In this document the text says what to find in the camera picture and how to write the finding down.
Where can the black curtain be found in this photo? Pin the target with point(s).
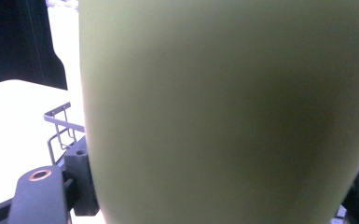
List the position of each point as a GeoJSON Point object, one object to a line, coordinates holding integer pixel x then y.
{"type": "Point", "coordinates": [15, 40]}

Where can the green bottle with white cap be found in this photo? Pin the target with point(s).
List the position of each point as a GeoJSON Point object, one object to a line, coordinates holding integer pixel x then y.
{"type": "Point", "coordinates": [223, 118]}

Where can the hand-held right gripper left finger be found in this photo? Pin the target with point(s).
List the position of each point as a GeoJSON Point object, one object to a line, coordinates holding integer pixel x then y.
{"type": "Point", "coordinates": [80, 180]}

